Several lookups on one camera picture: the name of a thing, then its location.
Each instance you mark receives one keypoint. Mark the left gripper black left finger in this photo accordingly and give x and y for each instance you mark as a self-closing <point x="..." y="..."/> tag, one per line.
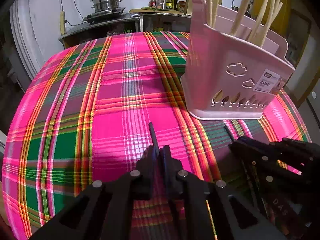
<point x="146" y="166"/>

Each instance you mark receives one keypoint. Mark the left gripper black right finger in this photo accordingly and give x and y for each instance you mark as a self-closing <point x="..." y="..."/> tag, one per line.
<point x="169" y="167"/>

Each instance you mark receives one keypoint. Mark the black chopstick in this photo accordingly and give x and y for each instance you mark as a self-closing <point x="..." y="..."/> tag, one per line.
<point x="229" y="133"/>
<point x="153" y="138"/>

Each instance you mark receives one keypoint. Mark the metal kitchen shelf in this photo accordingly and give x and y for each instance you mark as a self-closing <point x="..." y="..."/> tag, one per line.
<point x="161" y="20"/>

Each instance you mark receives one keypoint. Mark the pink plaid tablecloth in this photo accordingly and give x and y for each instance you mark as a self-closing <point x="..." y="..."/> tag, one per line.
<point x="85" y="116"/>

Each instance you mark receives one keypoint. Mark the pink plastic utensil basket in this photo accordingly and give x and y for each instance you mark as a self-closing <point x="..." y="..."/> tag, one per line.
<point x="227" y="77"/>

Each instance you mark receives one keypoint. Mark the short wooden chopstick in basket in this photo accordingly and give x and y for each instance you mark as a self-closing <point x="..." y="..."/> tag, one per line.
<point x="257" y="22"/>

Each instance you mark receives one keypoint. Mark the low grey side shelf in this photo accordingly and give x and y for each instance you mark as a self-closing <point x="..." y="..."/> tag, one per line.
<point x="84" y="32"/>

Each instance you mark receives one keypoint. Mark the black induction cooktop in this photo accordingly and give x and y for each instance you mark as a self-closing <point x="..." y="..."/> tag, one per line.
<point x="103" y="15"/>

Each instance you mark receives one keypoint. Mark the red lidded jar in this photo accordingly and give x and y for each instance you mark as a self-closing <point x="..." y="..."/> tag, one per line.
<point x="152" y="3"/>

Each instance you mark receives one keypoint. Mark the clear plastic bottle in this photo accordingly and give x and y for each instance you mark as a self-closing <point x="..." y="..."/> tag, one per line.
<point x="160" y="4"/>

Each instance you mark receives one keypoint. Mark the green oil bottle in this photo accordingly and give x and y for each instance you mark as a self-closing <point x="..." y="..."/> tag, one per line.
<point x="169" y="4"/>

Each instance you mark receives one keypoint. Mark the stainless steel steamer pot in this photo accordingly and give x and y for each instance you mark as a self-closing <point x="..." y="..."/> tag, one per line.
<point x="102" y="5"/>

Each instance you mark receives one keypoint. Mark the yellowed power strip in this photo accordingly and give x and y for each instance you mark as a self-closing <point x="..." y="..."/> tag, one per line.
<point x="62" y="23"/>

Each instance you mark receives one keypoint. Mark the dark soy sauce bottle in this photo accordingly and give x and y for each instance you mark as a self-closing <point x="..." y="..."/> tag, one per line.
<point x="175" y="2"/>

